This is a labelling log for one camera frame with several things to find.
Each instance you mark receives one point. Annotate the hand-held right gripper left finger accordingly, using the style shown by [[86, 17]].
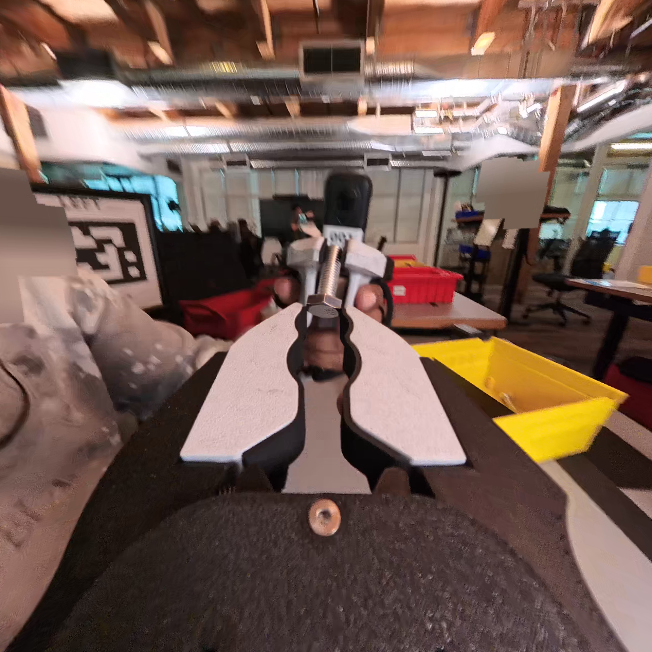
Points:
[[244, 397]]

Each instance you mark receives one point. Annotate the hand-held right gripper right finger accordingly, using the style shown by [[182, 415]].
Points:
[[397, 402]]

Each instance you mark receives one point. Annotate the wooden top desk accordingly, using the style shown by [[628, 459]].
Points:
[[611, 288]]

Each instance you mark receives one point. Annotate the person's left hand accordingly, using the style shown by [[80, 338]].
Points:
[[326, 349]]

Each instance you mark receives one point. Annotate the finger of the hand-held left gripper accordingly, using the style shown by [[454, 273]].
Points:
[[366, 265], [304, 252]]

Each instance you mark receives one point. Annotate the silver hex bolt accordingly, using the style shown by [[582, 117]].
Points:
[[502, 395], [330, 275]]

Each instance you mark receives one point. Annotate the person's left forearm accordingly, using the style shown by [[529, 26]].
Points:
[[127, 356]]

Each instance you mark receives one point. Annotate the red plastic bin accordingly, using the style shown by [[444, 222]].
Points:
[[428, 285]]

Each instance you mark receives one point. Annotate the black floor lamp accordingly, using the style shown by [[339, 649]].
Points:
[[447, 173]]

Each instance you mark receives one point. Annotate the wooden support post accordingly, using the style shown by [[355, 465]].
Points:
[[558, 127]]

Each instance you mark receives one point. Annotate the framed tag poster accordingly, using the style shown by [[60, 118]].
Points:
[[112, 254]]

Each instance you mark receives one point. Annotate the grey table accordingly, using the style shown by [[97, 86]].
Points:
[[458, 316]]

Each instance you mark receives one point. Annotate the red bag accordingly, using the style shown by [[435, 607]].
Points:
[[631, 402]]

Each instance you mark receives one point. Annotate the person's grey hoodie torso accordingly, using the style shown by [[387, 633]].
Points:
[[40, 433]]

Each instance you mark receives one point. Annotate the red plastic crate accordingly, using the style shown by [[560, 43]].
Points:
[[219, 316]]

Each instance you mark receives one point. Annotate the yellow plastic bin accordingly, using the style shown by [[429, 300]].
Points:
[[550, 433], [647, 275]]

